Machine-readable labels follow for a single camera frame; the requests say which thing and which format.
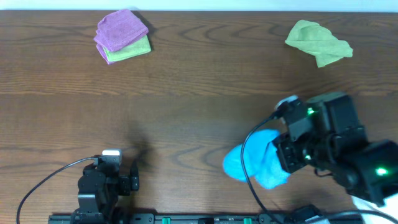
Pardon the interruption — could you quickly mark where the blue microfiber cloth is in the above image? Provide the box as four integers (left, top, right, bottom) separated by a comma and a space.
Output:
223, 129, 290, 190

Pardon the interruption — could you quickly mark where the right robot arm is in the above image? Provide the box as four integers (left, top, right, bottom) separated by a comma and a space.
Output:
271, 91, 397, 207

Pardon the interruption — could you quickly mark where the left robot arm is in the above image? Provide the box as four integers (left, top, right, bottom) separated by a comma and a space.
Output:
69, 156, 139, 224

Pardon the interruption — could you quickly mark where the crumpled green cloth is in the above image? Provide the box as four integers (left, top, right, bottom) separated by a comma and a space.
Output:
285, 20, 353, 68

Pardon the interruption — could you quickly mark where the green folded cloth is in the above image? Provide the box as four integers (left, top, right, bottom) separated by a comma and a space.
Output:
103, 35, 151, 62

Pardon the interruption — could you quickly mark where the purple folded cloth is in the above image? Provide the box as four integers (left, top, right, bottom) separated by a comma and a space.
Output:
94, 9, 149, 64

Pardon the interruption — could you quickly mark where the right black cable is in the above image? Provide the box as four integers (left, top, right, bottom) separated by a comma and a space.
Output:
241, 113, 398, 224

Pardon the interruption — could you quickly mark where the black cable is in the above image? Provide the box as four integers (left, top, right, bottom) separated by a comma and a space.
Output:
16, 156, 100, 224
241, 113, 398, 224

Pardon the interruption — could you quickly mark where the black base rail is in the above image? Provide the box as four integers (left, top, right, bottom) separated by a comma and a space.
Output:
47, 213, 363, 224

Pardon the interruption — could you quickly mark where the left black cable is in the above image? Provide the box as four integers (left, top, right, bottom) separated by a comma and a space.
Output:
16, 156, 100, 224

